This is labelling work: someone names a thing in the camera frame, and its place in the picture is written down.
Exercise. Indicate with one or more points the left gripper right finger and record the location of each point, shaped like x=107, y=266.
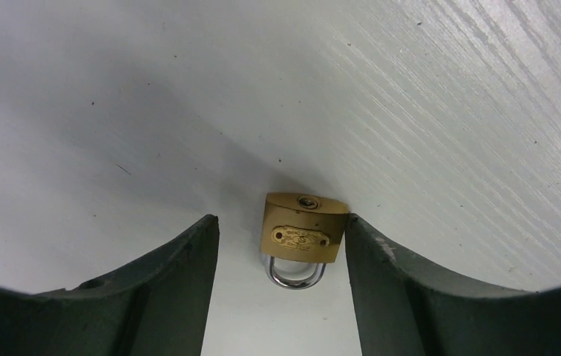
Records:
x=406, y=304

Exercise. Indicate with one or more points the small brass padlock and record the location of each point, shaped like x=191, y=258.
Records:
x=301, y=228

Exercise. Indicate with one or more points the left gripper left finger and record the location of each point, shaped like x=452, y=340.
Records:
x=157, y=304

